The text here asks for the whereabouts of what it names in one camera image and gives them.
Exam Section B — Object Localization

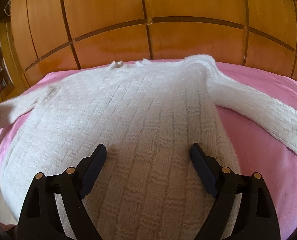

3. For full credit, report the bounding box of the white knitted sweater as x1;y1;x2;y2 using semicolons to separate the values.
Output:
0;55;297;239

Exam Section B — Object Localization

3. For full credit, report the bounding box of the pink bedspread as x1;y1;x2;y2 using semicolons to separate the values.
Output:
0;59;297;240

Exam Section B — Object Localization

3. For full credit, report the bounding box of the wooden panelled headboard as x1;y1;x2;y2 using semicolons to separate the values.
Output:
11;0;297;86

